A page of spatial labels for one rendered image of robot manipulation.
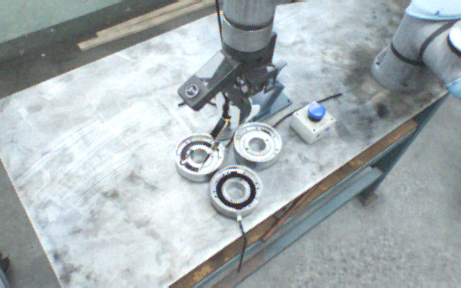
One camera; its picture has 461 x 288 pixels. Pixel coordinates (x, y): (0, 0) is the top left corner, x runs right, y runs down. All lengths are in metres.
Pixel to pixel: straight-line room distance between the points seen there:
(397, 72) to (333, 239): 0.86
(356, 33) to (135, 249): 0.86
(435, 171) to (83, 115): 1.63
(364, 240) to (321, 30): 0.93
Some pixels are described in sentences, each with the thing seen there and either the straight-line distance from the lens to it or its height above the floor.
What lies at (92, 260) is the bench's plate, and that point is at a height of 0.80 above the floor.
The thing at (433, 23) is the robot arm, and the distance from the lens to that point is 1.00.
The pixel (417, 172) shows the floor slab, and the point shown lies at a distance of 2.04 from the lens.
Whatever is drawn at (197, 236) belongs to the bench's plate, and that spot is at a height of 0.80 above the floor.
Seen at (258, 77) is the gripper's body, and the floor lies 1.07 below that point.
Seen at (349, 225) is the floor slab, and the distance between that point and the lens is 1.77.
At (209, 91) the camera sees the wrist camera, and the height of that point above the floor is 1.08.
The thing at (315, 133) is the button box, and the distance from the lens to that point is 0.88.
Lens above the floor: 1.52
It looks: 54 degrees down
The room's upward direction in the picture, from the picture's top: 6 degrees clockwise
